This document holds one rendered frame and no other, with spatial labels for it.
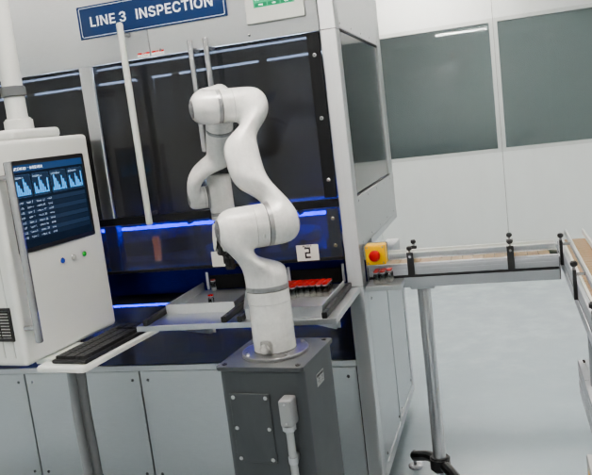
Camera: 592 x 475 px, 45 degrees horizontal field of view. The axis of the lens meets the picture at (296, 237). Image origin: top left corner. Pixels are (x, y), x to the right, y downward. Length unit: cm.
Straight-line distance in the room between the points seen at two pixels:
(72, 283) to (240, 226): 99
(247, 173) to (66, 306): 100
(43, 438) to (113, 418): 37
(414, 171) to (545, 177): 122
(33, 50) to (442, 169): 484
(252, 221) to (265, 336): 32
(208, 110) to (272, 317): 62
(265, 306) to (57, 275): 96
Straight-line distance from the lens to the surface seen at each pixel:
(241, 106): 212
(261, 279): 196
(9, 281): 255
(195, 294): 283
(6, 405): 347
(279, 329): 200
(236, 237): 192
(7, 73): 273
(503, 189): 717
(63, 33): 301
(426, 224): 724
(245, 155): 203
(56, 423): 336
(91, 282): 283
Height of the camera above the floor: 148
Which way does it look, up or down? 9 degrees down
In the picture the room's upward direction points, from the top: 7 degrees counter-clockwise
